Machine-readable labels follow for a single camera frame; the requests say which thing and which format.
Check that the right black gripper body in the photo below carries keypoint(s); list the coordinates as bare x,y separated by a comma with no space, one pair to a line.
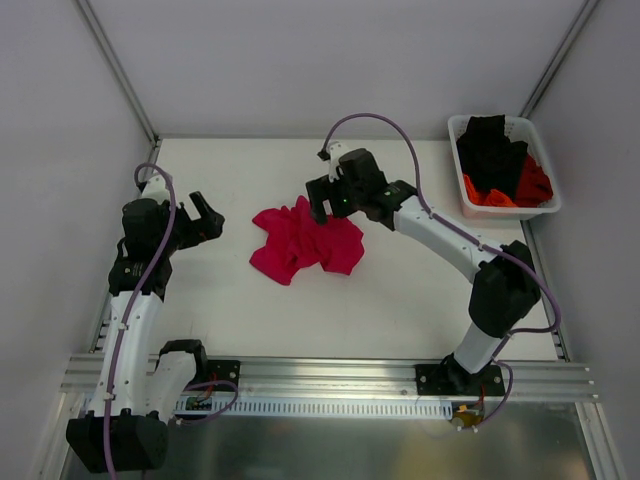
325,192

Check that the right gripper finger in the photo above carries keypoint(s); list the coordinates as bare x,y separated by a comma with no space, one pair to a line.
317,207
341,208

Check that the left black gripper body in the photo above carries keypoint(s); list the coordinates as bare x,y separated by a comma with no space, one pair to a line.
198,228

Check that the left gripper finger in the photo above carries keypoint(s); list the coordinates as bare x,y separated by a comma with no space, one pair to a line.
211,225
202,206

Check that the pink t shirt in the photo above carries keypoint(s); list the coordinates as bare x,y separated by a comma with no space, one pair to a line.
294,241

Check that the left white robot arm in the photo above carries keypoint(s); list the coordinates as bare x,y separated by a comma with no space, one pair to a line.
125,427

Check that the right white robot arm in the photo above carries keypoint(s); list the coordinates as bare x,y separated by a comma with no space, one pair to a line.
503,291

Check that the orange t shirt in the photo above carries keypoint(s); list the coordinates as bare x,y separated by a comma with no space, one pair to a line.
492,198

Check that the black t shirt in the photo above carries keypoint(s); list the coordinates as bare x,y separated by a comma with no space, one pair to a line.
489,158

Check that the white plastic basket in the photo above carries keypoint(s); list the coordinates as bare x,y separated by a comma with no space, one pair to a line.
516,129

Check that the red t shirt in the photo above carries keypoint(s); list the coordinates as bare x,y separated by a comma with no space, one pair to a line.
534,187

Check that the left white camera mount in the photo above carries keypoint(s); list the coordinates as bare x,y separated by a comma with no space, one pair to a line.
155,188

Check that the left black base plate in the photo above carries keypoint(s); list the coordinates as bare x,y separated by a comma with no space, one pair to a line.
223,374

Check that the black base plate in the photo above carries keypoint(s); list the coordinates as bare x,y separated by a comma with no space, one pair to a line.
223,374
449,380

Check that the aluminium mounting rail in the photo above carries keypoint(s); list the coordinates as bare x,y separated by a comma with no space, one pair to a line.
534,381

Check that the left aluminium frame post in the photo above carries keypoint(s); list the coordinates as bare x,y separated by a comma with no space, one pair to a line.
113,63

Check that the aluminium frame post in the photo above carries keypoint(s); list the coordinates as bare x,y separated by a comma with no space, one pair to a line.
113,63
559,56

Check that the white slotted cable duct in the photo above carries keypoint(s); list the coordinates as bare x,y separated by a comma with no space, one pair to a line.
403,408

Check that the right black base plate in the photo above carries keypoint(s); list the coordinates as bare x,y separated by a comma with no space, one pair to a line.
449,380

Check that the right aluminium frame post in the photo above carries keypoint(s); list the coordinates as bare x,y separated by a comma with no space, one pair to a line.
559,56

